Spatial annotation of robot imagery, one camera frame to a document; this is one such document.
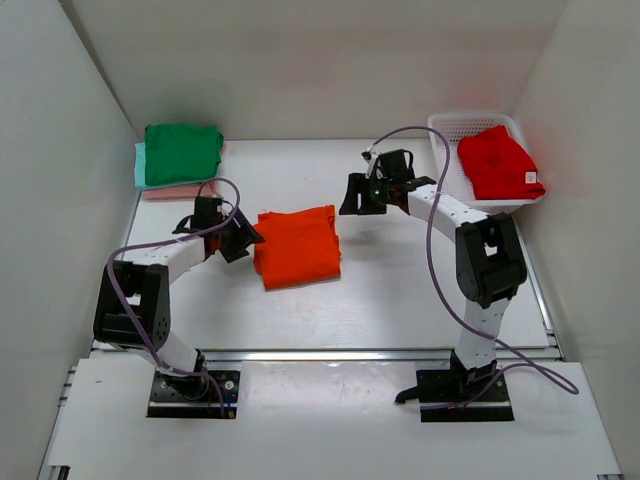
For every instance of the white plastic basket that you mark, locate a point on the white plastic basket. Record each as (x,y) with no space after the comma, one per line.
(457,126)

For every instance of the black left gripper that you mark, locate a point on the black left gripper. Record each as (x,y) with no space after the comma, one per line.
(245,236)

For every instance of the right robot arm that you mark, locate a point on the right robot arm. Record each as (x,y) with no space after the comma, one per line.
(489,263)

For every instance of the teal folded t shirt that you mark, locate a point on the teal folded t shirt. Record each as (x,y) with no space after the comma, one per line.
(141,167)

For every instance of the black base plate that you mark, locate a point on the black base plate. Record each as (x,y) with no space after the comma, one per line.
(443,399)
(194,397)

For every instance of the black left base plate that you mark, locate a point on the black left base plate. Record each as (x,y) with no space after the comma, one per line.
(194,397)

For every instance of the red t shirt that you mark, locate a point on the red t shirt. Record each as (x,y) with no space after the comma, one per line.
(498,167)

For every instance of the pink folded t shirt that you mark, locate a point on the pink folded t shirt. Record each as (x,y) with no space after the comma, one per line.
(175,192)

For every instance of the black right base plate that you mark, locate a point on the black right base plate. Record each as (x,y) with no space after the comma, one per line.
(443,399)

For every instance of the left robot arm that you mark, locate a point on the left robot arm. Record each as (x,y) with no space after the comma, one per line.
(133,309)

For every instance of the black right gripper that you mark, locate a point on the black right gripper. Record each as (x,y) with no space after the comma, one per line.
(359,184)

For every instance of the green folded t shirt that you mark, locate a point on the green folded t shirt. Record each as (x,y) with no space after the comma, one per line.
(181,153)

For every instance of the orange t shirt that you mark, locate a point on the orange t shirt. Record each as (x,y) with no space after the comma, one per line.
(299,248)

